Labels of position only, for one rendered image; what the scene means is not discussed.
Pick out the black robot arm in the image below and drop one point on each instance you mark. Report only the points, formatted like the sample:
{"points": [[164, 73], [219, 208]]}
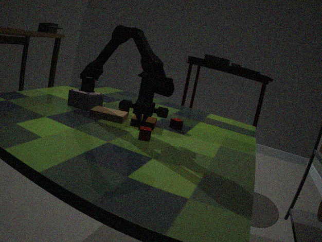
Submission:
{"points": [[153, 75]]}

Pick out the brown block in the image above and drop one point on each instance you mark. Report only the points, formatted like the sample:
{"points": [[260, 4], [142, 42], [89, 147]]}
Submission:
{"points": [[150, 122]]}

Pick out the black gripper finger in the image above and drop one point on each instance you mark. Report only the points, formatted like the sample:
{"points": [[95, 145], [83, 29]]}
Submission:
{"points": [[138, 116], [145, 116]]}

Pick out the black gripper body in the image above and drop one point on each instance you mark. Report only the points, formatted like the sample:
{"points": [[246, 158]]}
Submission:
{"points": [[161, 112]]}

